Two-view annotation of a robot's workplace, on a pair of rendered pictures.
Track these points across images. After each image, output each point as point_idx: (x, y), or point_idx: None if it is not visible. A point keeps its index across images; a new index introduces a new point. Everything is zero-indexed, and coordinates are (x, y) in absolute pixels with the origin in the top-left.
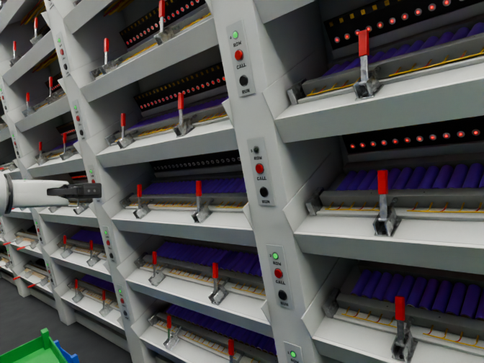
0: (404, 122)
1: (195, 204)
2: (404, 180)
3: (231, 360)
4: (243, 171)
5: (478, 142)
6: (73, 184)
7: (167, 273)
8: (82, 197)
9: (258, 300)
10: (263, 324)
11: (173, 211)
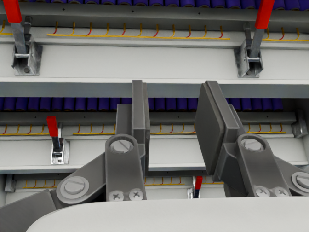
0: None
1: (180, 30)
2: None
3: (198, 192)
4: None
5: None
6: (281, 173)
7: (70, 136)
8: (218, 178)
9: (268, 139)
10: (295, 165)
11: (131, 48)
